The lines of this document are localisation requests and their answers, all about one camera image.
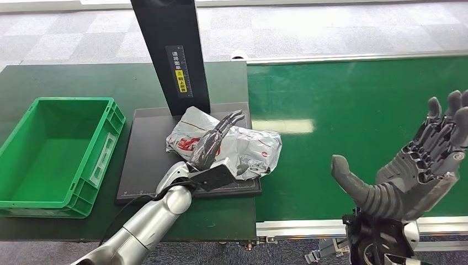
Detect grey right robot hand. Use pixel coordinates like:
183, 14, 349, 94
331, 89, 468, 222

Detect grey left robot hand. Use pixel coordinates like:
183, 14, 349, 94
190, 109, 246, 171

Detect white plastic mailer package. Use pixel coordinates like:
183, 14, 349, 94
165, 106, 283, 181

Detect green conveyor belt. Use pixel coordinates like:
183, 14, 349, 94
247, 56, 468, 222

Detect black yellow column label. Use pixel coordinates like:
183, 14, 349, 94
165, 45, 194, 99

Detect black scanner column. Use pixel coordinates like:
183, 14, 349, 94
130, 0, 212, 117

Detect dark green table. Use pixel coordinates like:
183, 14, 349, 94
0, 62, 257, 243

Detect green plastic crate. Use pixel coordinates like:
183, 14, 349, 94
0, 97, 126, 219

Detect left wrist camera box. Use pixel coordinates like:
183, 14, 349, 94
188, 163, 237, 192

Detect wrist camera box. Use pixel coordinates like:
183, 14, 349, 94
188, 163, 237, 192
383, 253, 432, 265

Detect black scanner base plate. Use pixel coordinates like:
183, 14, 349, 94
115, 102, 263, 205

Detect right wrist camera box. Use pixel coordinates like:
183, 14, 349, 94
383, 253, 432, 265

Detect grey metal clamp bracket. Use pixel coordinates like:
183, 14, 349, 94
304, 237, 350, 265

